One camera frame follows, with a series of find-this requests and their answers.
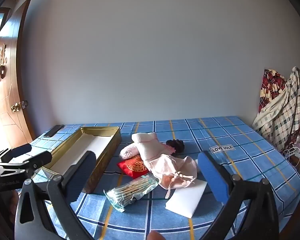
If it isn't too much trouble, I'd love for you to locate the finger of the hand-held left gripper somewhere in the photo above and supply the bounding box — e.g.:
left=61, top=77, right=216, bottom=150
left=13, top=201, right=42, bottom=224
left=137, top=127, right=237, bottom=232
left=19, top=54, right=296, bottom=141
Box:
left=0, top=143, right=32, bottom=164
left=0, top=152, right=52, bottom=178

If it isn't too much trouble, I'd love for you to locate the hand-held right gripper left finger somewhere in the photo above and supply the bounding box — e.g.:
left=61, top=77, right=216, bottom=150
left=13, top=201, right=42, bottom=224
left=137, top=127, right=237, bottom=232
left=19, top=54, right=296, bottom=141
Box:
left=14, top=151, right=97, bottom=240

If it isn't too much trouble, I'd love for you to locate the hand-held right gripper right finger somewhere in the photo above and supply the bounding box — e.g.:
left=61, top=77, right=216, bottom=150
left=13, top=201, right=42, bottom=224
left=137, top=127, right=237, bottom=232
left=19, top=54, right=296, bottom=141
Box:
left=197, top=151, right=280, bottom=240

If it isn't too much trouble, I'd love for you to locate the gold metal tin box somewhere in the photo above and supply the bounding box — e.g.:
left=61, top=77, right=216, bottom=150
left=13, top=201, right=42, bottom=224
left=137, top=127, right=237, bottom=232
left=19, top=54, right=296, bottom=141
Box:
left=41, top=127, right=122, bottom=194

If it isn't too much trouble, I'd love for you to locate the white foam sponge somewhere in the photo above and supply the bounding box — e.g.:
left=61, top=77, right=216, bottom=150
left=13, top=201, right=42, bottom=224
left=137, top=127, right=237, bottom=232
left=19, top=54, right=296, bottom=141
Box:
left=165, top=179, right=207, bottom=218

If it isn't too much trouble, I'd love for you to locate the pink drawstring bag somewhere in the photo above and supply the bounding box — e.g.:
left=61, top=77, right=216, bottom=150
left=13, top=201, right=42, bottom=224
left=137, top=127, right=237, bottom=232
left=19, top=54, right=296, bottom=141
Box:
left=147, top=154, right=198, bottom=198

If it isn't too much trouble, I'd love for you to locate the dark purple velvet scrunchie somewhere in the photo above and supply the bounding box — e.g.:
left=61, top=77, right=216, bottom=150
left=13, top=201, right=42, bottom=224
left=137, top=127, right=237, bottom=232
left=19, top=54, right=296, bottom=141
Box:
left=166, top=139, right=185, bottom=153

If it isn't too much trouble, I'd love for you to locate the cotton swab packet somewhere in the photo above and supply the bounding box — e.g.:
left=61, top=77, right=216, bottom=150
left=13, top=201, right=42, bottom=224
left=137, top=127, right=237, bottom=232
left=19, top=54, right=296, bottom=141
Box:
left=104, top=174, right=159, bottom=213

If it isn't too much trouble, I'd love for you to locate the red embroidered pouch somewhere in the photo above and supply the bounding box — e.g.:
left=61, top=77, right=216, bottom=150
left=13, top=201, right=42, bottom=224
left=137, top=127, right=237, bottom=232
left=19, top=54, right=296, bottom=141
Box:
left=117, top=154, right=150, bottom=179

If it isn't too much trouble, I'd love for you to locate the white fluffy scrunchie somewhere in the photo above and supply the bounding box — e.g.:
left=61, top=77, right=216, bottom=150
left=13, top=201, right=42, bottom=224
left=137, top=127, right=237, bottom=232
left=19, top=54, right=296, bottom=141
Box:
left=119, top=144, right=140, bottom=159

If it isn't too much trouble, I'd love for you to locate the white knitted sock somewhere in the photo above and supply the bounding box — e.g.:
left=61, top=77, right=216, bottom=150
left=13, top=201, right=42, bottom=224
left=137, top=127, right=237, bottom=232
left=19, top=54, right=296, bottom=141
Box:
left=132, top=132, right=175, bottom=164

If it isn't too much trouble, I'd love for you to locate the person's right hand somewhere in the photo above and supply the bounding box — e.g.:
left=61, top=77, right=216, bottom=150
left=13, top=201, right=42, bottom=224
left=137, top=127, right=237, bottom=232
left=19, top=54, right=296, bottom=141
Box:
left=149, top=231, right=167, bottom=240

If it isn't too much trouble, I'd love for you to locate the white cloth label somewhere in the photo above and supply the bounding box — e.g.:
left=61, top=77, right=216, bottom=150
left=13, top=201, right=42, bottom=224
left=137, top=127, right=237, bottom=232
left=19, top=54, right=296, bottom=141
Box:
left=210, top=145, right=234, bottom=153

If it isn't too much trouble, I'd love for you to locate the black phone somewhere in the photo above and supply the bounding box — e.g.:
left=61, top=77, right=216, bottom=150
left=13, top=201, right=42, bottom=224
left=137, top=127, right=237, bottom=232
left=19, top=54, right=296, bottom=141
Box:
left=43, top=124, right=65, bottom=137

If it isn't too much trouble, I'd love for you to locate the blue plaid tablecloth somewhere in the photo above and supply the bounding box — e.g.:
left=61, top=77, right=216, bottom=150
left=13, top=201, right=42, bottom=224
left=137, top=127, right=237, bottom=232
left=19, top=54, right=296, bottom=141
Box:
left=30, top=116, right=300, bottom=240

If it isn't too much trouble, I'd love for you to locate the brown wooden door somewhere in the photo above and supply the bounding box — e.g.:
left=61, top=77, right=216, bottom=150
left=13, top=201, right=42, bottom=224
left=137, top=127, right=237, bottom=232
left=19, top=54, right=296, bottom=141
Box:
left=0, top=0, right=37, bottom=150

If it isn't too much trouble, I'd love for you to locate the gold door ornament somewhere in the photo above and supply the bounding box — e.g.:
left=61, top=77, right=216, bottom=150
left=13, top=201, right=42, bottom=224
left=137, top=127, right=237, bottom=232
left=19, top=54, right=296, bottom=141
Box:
left=0, top=44, right=8, bottom=82

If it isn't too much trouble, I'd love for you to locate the beige plaid cloth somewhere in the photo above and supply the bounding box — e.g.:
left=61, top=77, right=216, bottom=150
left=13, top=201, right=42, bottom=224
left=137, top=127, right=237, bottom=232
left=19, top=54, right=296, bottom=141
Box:
left=252, top=66, right=300, bottom=155

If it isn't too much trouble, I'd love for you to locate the red floral cloth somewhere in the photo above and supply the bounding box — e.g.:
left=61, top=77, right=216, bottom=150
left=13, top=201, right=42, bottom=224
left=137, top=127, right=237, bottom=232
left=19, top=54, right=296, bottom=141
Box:
left=258, top=69, right=288, bottom=114

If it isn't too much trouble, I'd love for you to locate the gold door handle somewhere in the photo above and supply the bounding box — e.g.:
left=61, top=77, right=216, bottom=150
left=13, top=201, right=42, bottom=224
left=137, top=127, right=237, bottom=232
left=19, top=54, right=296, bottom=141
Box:
left=11, top=100, right=29, bottom=112

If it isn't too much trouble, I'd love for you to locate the white cable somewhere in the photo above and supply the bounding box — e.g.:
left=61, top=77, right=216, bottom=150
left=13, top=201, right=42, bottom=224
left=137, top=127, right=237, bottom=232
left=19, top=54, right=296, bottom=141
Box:
left=282, top=146, right=300, bottom=167

